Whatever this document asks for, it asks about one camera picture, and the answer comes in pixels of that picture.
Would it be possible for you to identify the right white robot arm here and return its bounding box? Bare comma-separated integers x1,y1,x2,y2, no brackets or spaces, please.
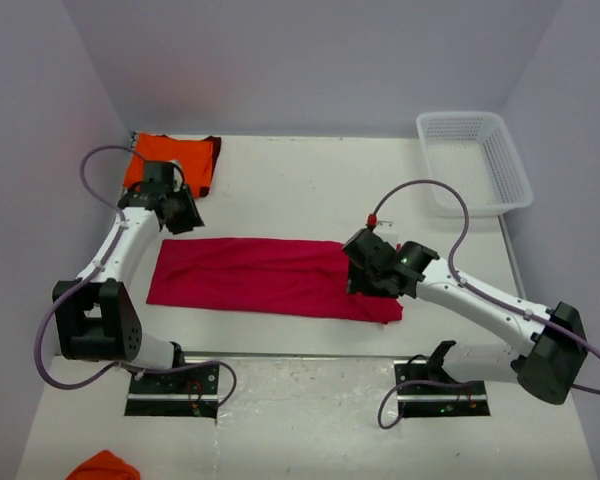
342,228,587,405

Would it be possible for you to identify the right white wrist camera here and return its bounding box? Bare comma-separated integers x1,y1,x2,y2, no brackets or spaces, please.
373,221,399,247

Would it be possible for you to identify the pink t shirt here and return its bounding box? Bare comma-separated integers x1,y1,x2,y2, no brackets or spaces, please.
147,237,403,325

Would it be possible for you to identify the folded orange t shirt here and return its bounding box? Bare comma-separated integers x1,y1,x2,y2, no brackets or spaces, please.
132,133,222,198

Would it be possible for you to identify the orange cloth at bottom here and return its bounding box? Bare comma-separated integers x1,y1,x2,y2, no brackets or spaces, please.
66,450,141,480

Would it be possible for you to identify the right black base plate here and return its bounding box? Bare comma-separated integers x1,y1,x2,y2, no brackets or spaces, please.
393,356,491,418

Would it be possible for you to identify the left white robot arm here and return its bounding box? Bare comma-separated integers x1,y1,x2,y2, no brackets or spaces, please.
52,161,204,393

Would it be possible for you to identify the white plastic basket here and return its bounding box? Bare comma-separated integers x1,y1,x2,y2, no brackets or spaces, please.
416,111,533,217

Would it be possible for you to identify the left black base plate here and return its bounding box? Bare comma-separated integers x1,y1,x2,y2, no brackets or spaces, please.
124,365,219,420

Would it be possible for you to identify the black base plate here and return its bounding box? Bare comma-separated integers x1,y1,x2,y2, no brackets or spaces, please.
124,365,219,420
393,356,491,418

